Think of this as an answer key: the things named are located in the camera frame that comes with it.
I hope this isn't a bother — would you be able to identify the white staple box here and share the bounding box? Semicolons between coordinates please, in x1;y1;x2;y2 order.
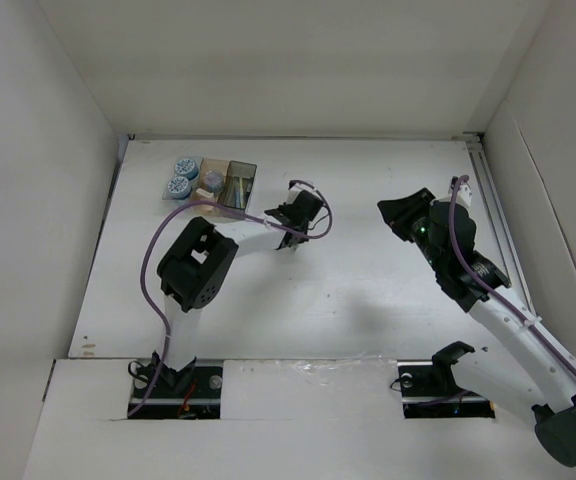
195;188;214;199

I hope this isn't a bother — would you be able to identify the blue white tape jar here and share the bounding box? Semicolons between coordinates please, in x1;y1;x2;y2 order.
166;176;192;200
174;156;202;182

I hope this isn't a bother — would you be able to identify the amber plastic container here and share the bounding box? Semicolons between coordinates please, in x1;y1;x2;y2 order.
191;157;229;203

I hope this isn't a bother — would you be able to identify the clear jar of paper clips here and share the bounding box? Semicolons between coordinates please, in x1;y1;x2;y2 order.
203;170;225;192

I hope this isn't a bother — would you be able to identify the clear plastic container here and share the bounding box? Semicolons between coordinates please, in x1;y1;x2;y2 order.
162;156;203;206

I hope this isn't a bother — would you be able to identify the yellow highlighter pen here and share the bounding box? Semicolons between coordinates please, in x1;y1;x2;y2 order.
242;177;254;209

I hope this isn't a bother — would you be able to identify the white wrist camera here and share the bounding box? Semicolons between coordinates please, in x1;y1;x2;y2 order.
437;176;473;210
286;180;314;203

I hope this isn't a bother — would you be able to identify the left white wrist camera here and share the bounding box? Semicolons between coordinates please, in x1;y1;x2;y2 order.
286;180;314;203

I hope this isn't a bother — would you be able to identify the aluminium rail right side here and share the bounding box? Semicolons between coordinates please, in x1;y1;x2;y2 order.
461;133;534;313

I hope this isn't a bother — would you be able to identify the smoky grey plastic container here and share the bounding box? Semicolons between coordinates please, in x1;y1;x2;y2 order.
218;161;257;213

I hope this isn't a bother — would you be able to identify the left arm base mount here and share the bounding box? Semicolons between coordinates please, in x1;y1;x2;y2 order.
127;355;223;420

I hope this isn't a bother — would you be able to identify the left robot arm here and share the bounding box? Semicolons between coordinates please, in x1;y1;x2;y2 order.
156;189;329;397

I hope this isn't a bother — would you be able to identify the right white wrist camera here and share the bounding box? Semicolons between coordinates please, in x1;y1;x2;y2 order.
437;176;473;210

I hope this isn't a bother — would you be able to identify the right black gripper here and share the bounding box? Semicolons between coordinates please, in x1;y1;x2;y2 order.
378;187;446;272

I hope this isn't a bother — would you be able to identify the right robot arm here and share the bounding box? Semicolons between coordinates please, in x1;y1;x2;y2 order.
377;187;576;468

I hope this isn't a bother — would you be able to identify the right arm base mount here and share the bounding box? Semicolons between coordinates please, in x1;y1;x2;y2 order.
390;360;496;420

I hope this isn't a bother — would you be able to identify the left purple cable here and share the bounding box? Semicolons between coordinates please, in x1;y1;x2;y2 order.
127;179;334;416

